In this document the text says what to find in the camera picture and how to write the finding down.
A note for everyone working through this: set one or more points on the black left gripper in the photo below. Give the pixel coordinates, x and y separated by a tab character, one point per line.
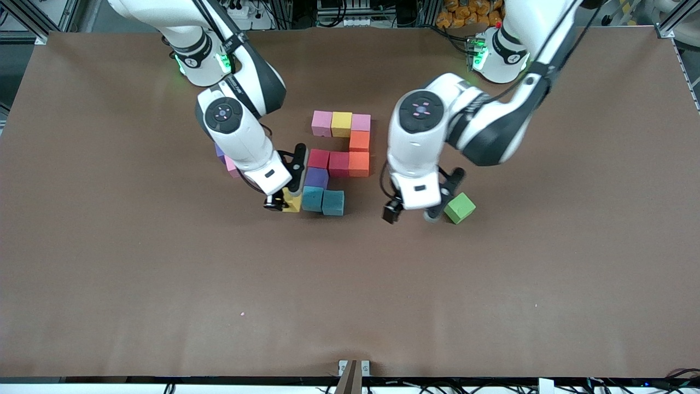
392	212

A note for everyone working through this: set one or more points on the yellow foam cube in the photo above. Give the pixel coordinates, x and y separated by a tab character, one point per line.
293	202
341	124

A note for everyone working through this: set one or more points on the cyan foam cube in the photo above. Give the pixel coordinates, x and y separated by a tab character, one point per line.
333	203
313	199

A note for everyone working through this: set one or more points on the purple foam cube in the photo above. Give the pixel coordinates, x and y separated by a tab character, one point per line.
219	151
316	178

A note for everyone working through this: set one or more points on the orange foam cube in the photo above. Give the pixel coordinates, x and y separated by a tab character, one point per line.
359	164
359	141

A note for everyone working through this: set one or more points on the red foam cube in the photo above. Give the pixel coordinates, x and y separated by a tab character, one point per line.
339	164
318	158

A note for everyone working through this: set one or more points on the pink foam cube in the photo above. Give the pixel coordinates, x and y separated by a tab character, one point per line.
321	123
361	122
232	167

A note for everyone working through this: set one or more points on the white Franka right arm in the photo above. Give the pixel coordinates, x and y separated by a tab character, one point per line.
235	126

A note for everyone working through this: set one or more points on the white Franka left arm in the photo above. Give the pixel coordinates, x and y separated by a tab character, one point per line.
421	131

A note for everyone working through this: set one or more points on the green foam cube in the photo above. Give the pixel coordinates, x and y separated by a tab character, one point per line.
459	208

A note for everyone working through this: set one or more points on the white power strip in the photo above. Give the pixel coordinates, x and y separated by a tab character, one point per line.
355	22
246	12

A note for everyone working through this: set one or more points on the bag of orange items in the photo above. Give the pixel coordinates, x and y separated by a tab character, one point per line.
459	13

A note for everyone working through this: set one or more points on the silver mount bracket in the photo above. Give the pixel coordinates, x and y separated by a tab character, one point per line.
353	375

